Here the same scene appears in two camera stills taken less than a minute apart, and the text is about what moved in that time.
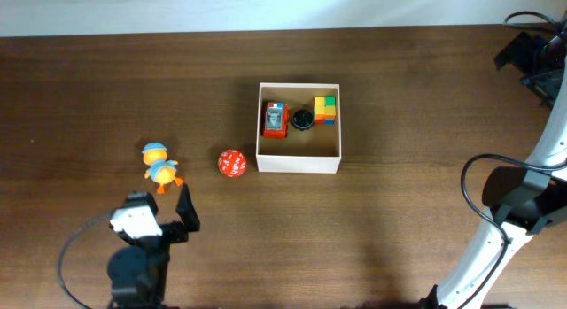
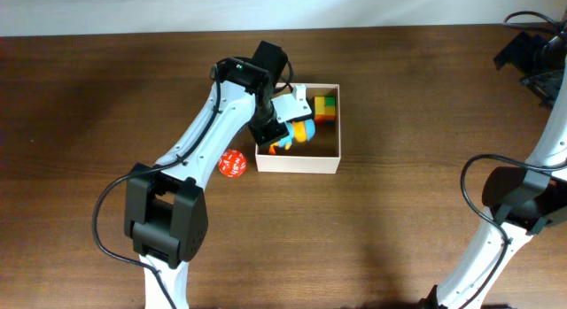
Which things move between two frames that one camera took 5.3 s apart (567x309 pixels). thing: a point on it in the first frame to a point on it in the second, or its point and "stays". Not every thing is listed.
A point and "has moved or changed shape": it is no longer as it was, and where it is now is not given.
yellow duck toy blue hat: [162, 170] has moved or changed shape
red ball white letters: [232, 163] stays
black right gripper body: [539, 60] stays
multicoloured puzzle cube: [324, 110] stays
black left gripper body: [172, 231] to [266, 127]
